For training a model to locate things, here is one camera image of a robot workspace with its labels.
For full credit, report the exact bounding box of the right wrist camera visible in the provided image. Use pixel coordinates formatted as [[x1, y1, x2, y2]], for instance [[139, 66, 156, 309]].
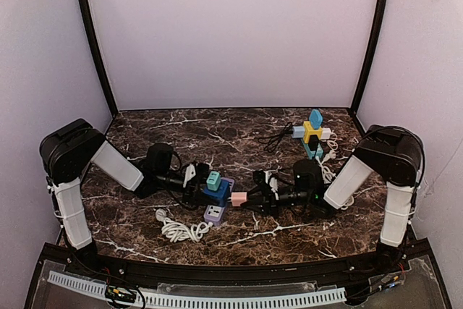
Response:
[[252, 170, 279, 192]]

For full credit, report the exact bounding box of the black cable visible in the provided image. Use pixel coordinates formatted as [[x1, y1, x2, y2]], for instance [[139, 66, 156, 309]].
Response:
[[257, 122, 294, 153]]

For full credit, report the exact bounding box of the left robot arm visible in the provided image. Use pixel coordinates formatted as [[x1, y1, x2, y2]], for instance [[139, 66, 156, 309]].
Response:
[[39, 119, 213, 251]]

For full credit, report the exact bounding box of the light blue charger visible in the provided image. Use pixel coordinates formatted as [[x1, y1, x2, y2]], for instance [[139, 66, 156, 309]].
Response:
[[292, 126, 305, 139]]

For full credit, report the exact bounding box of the white slotted cable duct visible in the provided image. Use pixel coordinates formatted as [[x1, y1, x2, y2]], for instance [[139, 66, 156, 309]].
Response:
[[47, 270, 347, 308]]

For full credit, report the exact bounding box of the blue square socket adapter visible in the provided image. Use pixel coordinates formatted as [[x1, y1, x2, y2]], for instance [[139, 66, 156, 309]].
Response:
[[309, 109, 323, 130]]

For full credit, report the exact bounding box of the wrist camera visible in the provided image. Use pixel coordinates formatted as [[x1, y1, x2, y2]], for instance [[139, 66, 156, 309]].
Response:
[[252, 170, 279, 192], [183, 162, 210, 188]]

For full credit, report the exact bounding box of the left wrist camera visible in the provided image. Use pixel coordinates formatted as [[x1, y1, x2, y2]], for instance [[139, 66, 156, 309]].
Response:
[[183, 162, 210, 188]]

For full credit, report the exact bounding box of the black power adapter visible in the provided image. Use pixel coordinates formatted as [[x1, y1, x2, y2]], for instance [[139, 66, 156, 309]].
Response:
[[307, 135, 320, 151]]

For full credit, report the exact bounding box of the purple power strip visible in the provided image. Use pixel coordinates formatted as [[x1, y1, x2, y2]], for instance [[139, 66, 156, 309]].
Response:
[[203, 177, 235, 227]]

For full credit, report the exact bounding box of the teal power strip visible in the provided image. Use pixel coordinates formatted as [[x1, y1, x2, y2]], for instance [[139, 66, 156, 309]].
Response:
[[302, 141, 324, 160]]

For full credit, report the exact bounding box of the white coiled power cord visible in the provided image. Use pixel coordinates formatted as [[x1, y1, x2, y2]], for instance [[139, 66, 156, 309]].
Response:
[[314, 151, 357, 211]]

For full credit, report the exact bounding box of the white purple-strip cord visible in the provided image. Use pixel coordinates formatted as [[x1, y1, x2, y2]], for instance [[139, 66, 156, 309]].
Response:
[[155, 207, 215, 244]]

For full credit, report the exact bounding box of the yellow cube socket adapter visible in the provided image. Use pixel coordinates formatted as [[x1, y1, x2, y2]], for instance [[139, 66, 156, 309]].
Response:
[[302, 121, 323, 144]]

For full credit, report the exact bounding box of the white usb charger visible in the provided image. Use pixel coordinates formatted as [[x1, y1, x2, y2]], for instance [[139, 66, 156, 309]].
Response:
[[320, 127, 332, 140]]

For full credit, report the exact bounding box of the dark blue cube adapter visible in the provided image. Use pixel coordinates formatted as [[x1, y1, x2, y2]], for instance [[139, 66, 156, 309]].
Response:
[[203, 179, 230, 207]]

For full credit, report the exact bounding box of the small teal plug adapter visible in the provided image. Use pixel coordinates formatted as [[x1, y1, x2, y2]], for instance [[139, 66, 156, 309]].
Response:
[[206, 171, 221, 192]]

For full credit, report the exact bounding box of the pink charger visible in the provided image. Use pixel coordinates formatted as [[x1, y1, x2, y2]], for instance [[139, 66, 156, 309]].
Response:
[[230, 192, 247, 207]]

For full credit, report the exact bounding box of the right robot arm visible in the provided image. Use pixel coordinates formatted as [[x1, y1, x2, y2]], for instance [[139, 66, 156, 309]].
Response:
[[231, 124, 425, 248]]

